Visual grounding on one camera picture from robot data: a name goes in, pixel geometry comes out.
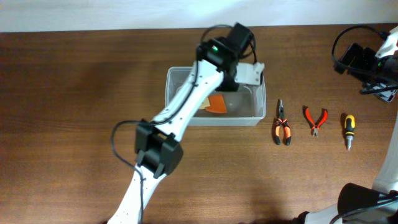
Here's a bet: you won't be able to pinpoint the yellow black stubby screwdriver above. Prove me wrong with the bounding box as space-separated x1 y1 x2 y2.
345 114 355 151

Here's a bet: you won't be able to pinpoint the clear plastic container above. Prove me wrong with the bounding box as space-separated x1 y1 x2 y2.
165 67 267 126

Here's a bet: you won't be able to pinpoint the orange scraper wooden handle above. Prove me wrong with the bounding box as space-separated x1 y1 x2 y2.
199 95 228 114

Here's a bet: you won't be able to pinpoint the small red side cutters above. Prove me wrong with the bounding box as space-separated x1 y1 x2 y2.
303 106 328 137

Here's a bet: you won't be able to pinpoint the orange black needle-nose pliers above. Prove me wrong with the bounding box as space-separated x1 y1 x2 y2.
273 99 292 146

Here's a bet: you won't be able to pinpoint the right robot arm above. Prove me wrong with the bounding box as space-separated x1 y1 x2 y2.
292 29 397 224

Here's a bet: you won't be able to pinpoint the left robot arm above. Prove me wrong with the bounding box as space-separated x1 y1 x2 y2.
109 23 264 223

